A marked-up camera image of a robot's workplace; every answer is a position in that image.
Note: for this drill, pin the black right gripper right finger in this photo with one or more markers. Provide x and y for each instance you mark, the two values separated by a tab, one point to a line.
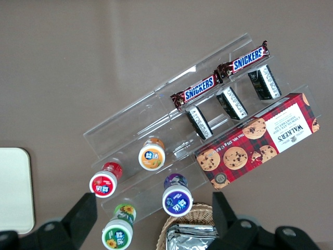
234	234

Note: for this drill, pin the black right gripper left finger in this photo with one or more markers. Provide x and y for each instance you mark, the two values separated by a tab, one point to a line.
75	224

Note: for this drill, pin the light wicker basket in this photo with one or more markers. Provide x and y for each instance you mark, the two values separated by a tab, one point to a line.
187	212

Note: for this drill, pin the cream plastic tray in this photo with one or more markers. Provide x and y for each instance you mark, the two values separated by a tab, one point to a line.
14	190

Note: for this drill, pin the green lid gum bottle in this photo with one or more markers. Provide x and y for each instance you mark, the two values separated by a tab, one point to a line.
117	235

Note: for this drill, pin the stack of foil trays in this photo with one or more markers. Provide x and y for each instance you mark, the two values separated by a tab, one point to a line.
190	238

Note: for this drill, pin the red lid gum bottle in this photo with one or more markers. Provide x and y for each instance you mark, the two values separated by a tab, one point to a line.
102	183

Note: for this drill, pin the blue lid gum bottle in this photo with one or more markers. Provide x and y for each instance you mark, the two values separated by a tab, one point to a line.
177	201

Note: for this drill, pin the red tartan cookie box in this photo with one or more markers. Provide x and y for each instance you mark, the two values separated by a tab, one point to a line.
260	143

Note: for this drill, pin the orange lid gum bottle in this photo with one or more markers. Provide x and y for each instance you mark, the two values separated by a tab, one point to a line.
151	156

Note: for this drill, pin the clear acrylic step display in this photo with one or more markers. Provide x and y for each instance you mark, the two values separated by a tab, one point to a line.
130	122

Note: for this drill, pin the small black white box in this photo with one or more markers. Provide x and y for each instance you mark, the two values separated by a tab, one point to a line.
199	122
231	102
264	82

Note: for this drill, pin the Snickers chocolate bar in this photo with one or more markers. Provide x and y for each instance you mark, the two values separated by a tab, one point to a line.
197	89
244	60

